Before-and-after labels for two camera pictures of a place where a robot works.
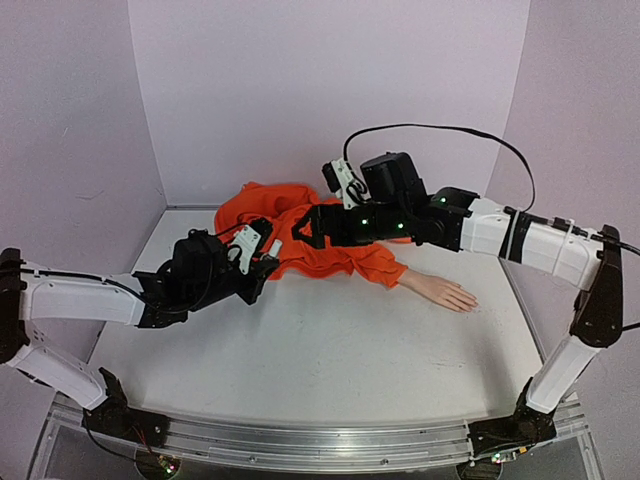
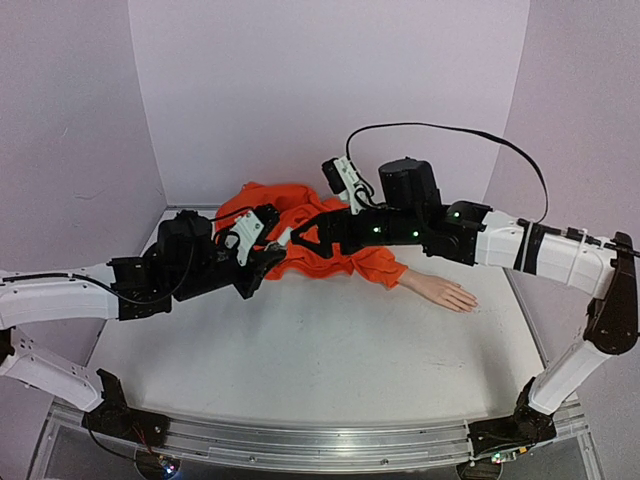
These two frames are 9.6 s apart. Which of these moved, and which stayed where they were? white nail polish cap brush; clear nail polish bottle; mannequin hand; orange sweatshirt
Moved: clear nail polish bottle; white nail polish cap brush
Stayed: mannequin hand; orange sweatshirt
